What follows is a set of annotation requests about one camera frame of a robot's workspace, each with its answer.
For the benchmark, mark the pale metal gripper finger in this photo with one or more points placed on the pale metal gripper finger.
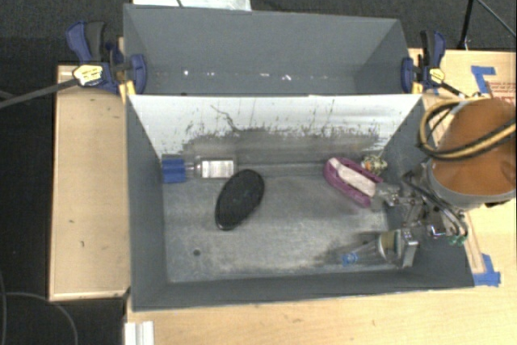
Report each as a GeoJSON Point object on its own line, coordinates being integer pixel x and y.
{"type": "Point", "coordinates": [385, 196]}
{"type": "Point", "coordinates": [408, 250]}

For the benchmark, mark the small clear plastic bottle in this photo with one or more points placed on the small clear plastic bottle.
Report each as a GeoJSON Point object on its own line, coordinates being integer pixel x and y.
{"type": "Point", "coordinates": [375, 250]}

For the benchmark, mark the small beige and green toy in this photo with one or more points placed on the small beige and green toy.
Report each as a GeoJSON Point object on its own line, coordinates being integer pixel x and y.
{"type": "Point", "coordinates": [373, 163]}

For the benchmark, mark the purple and white U-shaped thing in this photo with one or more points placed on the purple and white U-shaped thing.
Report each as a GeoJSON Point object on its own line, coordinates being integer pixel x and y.
{"type": "Point", "coordinates": [350, 182]}

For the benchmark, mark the grey metal bin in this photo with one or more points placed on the grey metal bin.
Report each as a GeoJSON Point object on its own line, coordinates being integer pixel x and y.
{"type": "Point", "coordinates": [282, 222]}

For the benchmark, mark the black oval case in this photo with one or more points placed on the black oval case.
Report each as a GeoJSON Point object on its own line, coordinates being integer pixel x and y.
{"type": "Point", "coordinates": [239, 200]}

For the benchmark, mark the clear bottle with ribbed blue cap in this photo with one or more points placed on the clear bottle with ribbed blue cap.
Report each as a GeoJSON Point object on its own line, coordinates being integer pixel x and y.
{"type": "Point", "coordinates": [210, 169]}

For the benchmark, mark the pale wood board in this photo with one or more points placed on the pale wood board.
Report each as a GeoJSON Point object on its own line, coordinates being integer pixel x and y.
{"type": "Point", "coordinates": [89, 190]}

